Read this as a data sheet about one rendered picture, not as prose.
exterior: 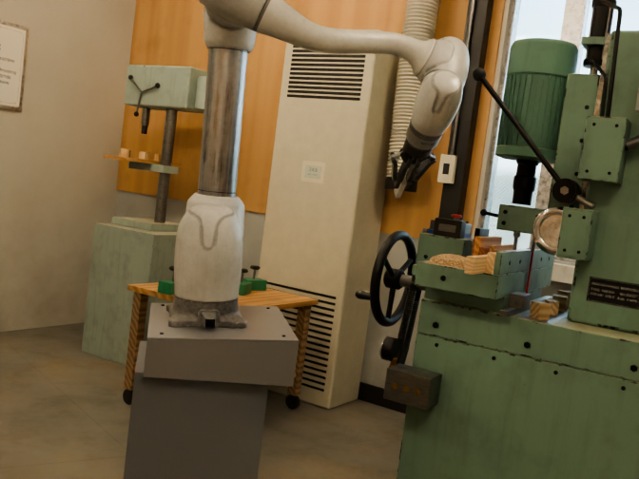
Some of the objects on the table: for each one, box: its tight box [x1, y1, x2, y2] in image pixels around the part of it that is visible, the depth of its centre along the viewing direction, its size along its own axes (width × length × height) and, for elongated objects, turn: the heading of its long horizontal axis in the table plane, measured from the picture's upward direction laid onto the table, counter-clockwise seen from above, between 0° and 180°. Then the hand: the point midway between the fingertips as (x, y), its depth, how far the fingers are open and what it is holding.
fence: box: [494, 250, 554, 276], centre depth 198 cm, size 60×2×6 cm
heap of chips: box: [424, 254, 466, 269], centre depth 183 cm, size 8×12×3 cm
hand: (399, 186), depth 204 cm, fingers closed
